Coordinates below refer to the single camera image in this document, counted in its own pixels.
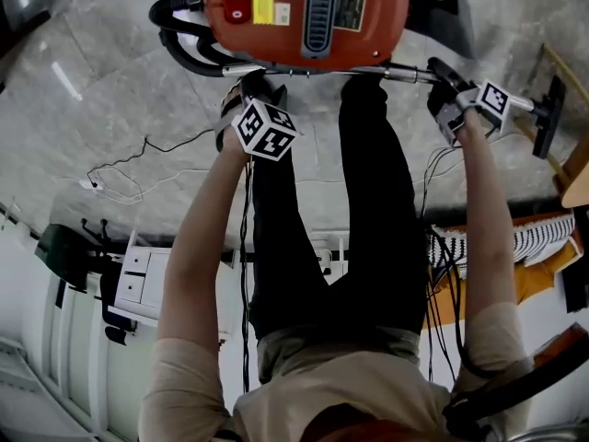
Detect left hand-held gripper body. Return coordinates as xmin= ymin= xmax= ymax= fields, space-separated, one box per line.
xmin=231 ymin=98 xmax=303 ymax=162

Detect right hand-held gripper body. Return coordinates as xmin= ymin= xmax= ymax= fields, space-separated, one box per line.
xmin=434 ymin=79 xmax=513 ymax=147

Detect black plastic squeegee head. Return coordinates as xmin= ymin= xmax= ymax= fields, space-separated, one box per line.
xmin=531 ymin=75 xmax=568 ymax=159

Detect person's right forearm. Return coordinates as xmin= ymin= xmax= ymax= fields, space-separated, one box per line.
xmin=455 ymin=108 xmax=517 ymax=315

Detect person's left forearm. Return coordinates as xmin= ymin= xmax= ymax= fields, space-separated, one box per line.
xmin=157 ymin=147 xmax=253 ymax=345

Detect red vacuum cleaner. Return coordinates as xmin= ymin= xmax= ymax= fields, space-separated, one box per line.
xmin=201 ymin=0 xmax=411 ymax=72

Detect person's black left shoe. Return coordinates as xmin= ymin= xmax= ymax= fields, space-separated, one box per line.
xmin=239 ymin=69 xmax=280 ymax=106

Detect dark grey board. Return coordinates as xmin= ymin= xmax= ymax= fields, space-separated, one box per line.
xmin=403 ymin=0 xmax=476 ymax=60

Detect person's black trousers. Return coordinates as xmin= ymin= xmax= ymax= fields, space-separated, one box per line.
xmin=247 ymin=74 xmax=430 ymax=343

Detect striped blanket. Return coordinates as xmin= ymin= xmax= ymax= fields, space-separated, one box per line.
xmin=427 ymin=214 xmax=576 ymax=281

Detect orange sofa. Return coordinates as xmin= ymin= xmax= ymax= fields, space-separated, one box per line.
xmin=422 ymin=237 xmax=584 ymax=335

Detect white drawer cabinet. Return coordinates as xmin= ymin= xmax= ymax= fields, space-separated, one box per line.
xmin=108 ymin=245 xmax=231 ymax=335

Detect black office chair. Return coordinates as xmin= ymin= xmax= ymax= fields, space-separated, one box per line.
xmin=34 ymin=217 xmax=139 ymax=347

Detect black power cable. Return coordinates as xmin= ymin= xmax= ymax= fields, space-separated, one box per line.
xmin=86 ymin=129 xmax=216 ymax=189

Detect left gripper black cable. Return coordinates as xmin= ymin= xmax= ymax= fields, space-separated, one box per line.
xmin=237 ymin=157 xmax=257 ymax=394

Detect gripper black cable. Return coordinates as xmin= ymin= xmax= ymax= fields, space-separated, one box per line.
xmin=415 ymin=146 xmax=501 ymax=382
xmin=237 ymin=157 xmax=257 ymax=394

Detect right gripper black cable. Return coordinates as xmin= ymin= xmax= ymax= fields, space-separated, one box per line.
xmin=415 ymin=146 xmax=501 ymax=382

